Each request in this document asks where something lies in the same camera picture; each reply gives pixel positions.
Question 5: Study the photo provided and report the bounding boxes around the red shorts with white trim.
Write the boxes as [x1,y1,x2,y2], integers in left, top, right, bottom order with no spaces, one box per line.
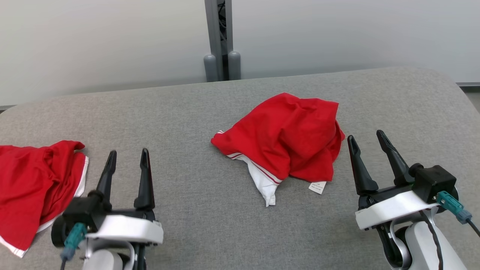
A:
[0,141,89,258]

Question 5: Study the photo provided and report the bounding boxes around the teal right camera cable connector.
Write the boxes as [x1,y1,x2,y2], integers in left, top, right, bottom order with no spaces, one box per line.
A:
[436,191,473,225]

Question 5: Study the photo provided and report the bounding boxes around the teal camera cable connector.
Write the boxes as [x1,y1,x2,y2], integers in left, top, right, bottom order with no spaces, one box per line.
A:
[436,191,473,225]
[61,222,87,261]

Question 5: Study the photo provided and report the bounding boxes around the teal left camera cable connector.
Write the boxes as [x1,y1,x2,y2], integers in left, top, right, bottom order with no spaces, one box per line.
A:
[61,222,87,261]

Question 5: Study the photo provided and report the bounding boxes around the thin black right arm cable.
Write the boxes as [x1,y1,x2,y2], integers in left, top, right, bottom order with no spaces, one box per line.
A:
[419,210,445,270]

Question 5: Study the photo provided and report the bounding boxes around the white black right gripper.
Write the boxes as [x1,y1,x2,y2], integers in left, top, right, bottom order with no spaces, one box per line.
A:
[347,130,439,270]

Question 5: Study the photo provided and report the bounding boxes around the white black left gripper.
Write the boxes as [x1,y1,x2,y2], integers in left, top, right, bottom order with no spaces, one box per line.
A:
[83,148,164,270]

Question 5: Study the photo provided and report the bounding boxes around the red Bulls jersey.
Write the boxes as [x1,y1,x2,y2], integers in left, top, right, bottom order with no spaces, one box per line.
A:
[211,93,345,207]

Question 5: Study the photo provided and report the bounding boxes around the grey cylinder post foot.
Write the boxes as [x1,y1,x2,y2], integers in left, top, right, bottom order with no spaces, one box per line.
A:
[228,51,241,80]
[204,55,218,82]

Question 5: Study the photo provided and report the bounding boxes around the grey partition post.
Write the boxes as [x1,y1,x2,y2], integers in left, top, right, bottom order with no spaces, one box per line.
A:
[204,0,233,81]

